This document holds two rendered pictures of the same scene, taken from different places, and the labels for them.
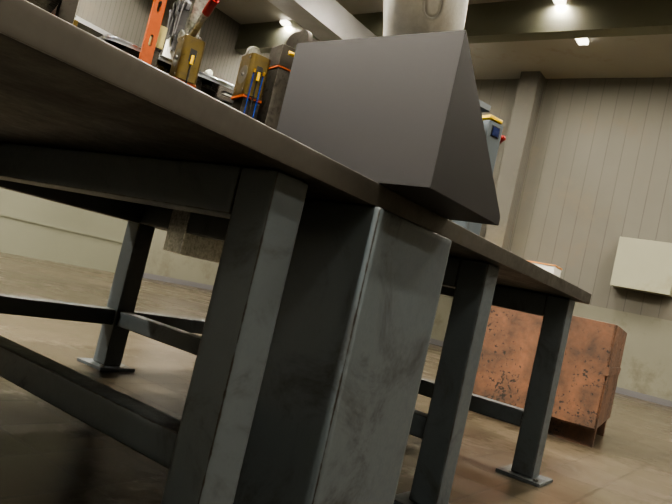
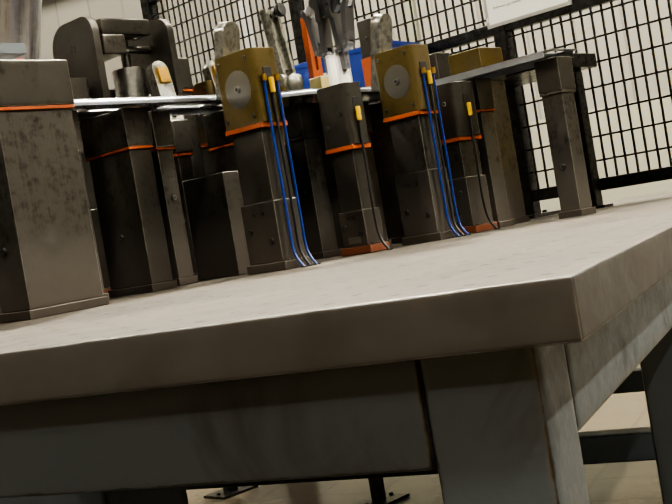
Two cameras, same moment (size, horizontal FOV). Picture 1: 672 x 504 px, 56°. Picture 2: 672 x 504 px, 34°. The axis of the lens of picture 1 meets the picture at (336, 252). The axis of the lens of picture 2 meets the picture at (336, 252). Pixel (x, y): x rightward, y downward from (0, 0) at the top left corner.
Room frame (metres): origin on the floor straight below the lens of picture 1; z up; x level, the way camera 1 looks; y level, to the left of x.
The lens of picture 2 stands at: (3.89, 0.09, 0.75)
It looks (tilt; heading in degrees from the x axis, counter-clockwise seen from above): 1 degrees down; 168
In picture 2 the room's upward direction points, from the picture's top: 10 degrees counter-clockwise
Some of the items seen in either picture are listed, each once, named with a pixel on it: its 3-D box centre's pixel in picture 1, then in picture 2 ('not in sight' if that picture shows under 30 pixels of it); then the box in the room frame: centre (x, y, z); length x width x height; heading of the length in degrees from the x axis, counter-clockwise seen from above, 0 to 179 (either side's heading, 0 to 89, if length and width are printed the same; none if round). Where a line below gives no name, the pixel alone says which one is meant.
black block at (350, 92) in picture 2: not in sight; (358, 169); (2.04, 0.53, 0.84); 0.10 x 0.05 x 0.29; 35
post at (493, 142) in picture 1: (474, 189); not in sight; (2.04, -0.39, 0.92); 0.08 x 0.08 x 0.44; 35
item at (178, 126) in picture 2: not in sight; (188, 200); (1.86, 0.25, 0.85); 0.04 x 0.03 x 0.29; 125
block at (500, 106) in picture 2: not in sight; (488, 138); (1.72, 0.89, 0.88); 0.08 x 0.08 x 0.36; 35
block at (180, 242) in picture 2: not in sight; (161, 200); (2.02, 0.19, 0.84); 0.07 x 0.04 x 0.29; 35
